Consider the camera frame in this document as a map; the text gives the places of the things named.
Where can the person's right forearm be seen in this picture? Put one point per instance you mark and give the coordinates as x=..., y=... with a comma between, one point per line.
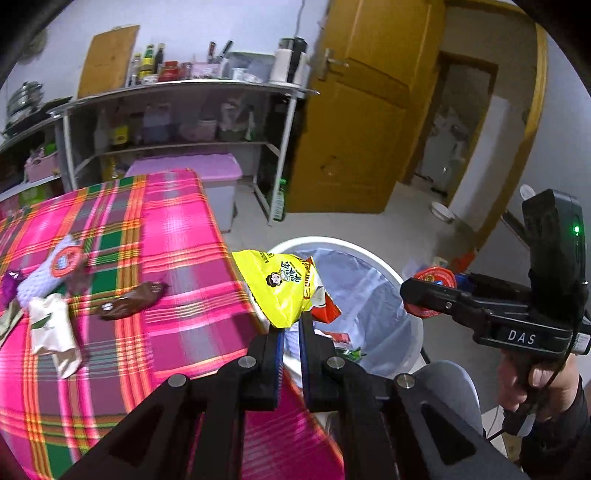
x=563, y=447

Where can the purple foil wrapper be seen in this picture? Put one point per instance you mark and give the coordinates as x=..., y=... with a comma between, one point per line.
x=10, y=284

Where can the wooden door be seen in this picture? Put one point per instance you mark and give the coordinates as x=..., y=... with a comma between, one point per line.
x=360, y=138

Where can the beige paper wrapper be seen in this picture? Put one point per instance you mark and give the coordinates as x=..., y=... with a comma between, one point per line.
x=51, y=332

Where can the black gas stove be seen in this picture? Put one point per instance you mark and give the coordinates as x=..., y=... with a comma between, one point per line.
x=46, y=108

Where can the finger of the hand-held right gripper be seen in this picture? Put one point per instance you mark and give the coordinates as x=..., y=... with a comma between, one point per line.
x=466, y=279
x=438, y=301

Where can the white bowl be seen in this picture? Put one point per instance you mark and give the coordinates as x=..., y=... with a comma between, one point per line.
x=442, y=213

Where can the white round trash bin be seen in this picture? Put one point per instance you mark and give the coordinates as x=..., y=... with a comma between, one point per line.
x=369, y=255

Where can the red jar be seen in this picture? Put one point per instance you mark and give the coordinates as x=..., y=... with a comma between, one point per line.
x=171, y=73

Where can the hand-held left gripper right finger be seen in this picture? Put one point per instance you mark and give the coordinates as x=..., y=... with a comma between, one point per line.
x=304, y=369

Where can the green bottle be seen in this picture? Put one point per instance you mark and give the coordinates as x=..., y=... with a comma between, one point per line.
x=278, y=203

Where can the pink green plaid tablecloth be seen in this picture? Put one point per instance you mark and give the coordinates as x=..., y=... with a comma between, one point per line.
x=184, y=258

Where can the white and black kettle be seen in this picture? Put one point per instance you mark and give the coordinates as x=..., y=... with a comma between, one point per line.
x=284, y=64

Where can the brown foil wrapper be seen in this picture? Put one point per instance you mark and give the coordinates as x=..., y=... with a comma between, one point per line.
x=129, y=302

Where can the grey metal shelf rack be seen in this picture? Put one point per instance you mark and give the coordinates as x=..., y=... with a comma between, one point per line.
x=184, y=87

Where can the translucent bin liner bag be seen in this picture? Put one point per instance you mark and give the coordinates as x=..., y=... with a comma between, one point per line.
x=369, y=314

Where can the dark sauce bottle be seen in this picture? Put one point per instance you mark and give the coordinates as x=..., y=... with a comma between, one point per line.
x=159, y=60

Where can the white foam net sleeve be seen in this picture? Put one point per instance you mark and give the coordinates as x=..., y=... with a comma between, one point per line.
x=41, y=281

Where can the low wooden shelf cabinet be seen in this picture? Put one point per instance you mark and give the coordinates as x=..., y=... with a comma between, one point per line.
x=27, y=134

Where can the wooden cutting board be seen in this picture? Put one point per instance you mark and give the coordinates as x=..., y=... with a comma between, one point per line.
x=106, y=64

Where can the red round tin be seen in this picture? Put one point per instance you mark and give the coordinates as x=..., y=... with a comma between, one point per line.
x=434, y=276

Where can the yellow snack packet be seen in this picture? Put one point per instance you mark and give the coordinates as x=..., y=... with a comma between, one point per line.
x=277, y=290

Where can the small spice jar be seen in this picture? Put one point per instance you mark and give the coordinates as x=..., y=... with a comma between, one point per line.
x=185, y=71

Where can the pink plastic basket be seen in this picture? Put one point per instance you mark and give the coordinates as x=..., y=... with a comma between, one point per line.
x=41, y=168

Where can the steel pot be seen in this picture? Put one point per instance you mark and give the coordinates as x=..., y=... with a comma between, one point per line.
x=25, y=99

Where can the pink plastic tub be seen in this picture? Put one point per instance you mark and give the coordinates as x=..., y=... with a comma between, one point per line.
x=207, y=131

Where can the pink knife holder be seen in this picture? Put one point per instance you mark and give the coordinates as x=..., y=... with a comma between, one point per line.
x=206, y=71

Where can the person's right hand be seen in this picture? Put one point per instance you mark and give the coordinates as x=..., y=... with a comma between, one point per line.
x=551, y=387

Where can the pink lidded storage box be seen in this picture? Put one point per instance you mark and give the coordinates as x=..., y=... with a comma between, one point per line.
x=184, y=166

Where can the purple liquid jug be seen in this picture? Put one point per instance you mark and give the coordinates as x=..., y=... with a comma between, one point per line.
x=158, y=127

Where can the clear glass bottle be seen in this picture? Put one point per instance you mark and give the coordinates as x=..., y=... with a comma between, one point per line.
x=135, y=71

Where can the yellow label sauce bottle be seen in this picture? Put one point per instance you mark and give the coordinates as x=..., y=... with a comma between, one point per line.
x=147, y=64

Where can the yellow label oil bottle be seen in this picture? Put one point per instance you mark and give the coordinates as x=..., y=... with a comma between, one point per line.
x=120, y=134

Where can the clear plastic container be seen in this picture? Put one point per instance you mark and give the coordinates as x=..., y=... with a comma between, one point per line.
x=249, y=67

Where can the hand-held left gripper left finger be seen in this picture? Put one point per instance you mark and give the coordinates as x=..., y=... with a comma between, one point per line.
x=280, y=369

